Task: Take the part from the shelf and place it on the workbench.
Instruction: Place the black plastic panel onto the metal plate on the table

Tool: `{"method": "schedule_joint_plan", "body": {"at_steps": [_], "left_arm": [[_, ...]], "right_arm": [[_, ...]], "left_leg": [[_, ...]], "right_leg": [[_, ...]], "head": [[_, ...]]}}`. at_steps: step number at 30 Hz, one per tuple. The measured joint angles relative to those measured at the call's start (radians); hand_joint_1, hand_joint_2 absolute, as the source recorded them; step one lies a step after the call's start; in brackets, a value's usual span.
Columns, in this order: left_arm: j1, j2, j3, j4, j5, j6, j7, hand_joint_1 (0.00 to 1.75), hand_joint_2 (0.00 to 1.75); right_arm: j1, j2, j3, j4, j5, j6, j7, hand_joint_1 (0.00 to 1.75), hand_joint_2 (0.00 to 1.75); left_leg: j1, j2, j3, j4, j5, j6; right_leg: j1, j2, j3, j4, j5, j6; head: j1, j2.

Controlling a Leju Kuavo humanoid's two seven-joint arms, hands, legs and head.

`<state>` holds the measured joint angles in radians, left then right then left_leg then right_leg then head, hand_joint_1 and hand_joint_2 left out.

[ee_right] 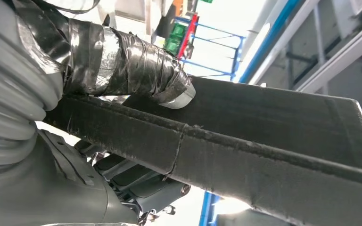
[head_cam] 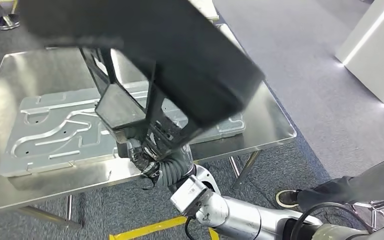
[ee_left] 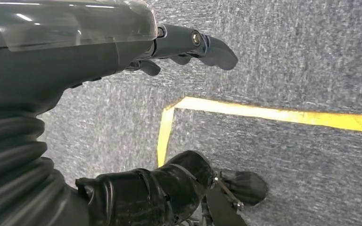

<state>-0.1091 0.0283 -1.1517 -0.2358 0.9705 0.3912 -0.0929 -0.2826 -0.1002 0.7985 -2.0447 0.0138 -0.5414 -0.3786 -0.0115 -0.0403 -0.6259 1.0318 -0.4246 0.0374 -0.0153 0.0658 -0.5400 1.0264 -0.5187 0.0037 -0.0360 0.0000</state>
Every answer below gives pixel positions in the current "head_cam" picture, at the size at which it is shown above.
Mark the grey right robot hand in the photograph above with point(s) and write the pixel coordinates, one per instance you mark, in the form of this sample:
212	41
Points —
144	162

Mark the black plastic car part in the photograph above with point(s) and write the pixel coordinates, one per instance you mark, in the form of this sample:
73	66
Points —
178	49

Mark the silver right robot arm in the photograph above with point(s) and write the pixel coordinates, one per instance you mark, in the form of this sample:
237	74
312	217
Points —
245	218

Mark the steel workbench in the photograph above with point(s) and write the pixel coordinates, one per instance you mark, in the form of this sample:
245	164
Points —
271	116

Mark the stamped metal panel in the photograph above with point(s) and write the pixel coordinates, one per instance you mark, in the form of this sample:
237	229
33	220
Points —
62	132

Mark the chrome stanchion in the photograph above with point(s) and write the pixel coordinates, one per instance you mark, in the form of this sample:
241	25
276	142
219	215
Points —
8	21

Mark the person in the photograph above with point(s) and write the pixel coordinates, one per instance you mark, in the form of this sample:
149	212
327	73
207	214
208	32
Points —
361	185

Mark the black stool with chrome base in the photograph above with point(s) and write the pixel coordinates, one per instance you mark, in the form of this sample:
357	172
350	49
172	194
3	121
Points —
377	212

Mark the white lit pillar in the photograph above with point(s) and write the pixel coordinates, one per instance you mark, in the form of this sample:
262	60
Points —
371	49

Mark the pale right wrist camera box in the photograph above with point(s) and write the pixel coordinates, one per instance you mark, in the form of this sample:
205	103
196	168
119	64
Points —
188	193

